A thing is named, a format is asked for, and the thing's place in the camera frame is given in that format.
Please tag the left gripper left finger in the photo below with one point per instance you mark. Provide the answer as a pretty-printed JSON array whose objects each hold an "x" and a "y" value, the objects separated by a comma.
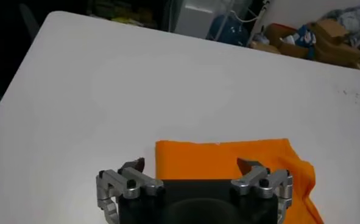
[{"x": 128, "y": 184}]

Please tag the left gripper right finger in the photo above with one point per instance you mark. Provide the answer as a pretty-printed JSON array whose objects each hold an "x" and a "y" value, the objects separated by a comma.
[{"x": 268, "y": 182}]

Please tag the orange t-shirt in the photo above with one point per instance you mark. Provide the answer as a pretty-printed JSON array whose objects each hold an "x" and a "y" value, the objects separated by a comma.
[{"x": 198, "y": 161}]

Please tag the grey blue clothes pile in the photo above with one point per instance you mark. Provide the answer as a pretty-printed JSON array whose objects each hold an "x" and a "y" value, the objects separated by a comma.
[{"x": 353, "y": 21}]

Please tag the open cardboard box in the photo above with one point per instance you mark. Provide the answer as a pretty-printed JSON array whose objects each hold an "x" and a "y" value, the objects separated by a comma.
[{"x": 289, "y": 51}]

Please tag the white crumpled bag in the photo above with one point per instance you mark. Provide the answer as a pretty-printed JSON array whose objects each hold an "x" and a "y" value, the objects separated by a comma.
[{"x": 288, "y": 39}]

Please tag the clear plastic bag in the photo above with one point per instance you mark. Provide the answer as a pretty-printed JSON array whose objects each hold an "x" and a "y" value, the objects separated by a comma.
[{"x": 261, "y": 38}]

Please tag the blue water jug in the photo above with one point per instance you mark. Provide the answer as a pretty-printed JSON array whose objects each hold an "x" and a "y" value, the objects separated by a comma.
[{"x": 228, "y": 30}]

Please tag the large cardboard box with flap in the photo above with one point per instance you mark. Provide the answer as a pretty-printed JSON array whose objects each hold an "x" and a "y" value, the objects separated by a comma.
[{"x": 329, "y": 30}]

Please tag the black shelving unit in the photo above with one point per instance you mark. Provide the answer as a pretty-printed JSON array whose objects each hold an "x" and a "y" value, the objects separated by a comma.
[{"x": 137, "y": 12}]

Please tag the white water dispenser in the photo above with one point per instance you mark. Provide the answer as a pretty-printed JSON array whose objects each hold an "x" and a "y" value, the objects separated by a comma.
[{"x": 195, "y": 21}]

